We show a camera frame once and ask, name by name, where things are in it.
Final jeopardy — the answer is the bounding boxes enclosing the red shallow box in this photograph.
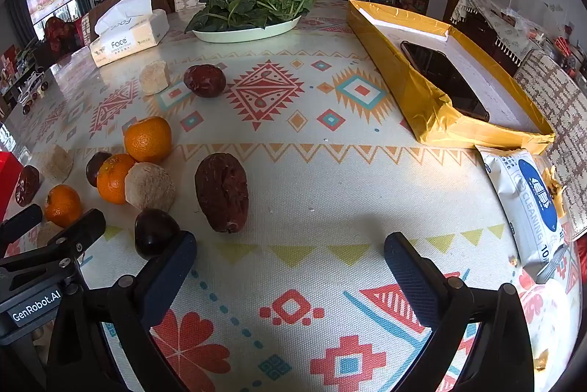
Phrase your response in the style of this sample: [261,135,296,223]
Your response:
[0,151,23,221]

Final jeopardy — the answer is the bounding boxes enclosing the black smartphone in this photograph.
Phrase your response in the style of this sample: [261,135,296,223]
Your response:
[400,41,491,122]

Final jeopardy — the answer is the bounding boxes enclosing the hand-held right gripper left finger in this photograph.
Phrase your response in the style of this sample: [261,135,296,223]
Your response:
[46,231,198,392]

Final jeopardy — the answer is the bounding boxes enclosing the dark purple plum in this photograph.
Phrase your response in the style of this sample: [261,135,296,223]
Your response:
[134,208,181,261]
[85,152,113,187]

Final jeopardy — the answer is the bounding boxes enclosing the white tissue box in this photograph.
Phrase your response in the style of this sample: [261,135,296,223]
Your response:
[89,0,169,68]

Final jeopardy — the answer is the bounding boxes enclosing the yellow cardboard box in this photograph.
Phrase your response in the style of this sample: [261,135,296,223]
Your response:
[346,0,555,154]

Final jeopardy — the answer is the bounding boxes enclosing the small white and red toy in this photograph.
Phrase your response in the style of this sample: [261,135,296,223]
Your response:
[16,71,49,115]

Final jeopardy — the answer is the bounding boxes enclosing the white blue wet wipes packet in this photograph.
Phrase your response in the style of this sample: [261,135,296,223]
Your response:
[474,146,572,278]

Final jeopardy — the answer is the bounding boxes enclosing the pale green oval plate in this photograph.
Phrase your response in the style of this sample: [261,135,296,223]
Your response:
[192,13,302,44]

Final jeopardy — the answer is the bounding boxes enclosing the orange mandarin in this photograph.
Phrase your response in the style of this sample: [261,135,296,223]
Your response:
[124,116,172,164]
[96,153,137,204]
[44,185,83,228]

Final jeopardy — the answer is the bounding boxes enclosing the green spinach leaves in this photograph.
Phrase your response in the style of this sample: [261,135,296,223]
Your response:
[184,0,317,32]

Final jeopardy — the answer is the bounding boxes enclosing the large wrinkled red date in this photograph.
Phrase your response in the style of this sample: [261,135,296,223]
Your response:
[194,153,249,234]

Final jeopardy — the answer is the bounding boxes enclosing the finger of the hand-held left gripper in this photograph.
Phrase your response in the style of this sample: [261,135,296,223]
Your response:
[0,208,107,283]
[0,204,43,243]

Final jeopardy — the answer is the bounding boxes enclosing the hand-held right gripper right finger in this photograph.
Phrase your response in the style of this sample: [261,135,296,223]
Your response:
[383,231,537,392]

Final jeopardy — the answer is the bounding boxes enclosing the round beige cake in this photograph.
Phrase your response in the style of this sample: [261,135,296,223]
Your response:
[125,163,176,211]

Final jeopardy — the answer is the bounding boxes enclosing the patterned tablecloth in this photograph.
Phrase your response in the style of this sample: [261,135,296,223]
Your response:
[0,0,583,392]

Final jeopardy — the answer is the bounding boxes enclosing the white lace cloth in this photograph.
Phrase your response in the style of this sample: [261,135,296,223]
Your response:
[449,0,537,62]

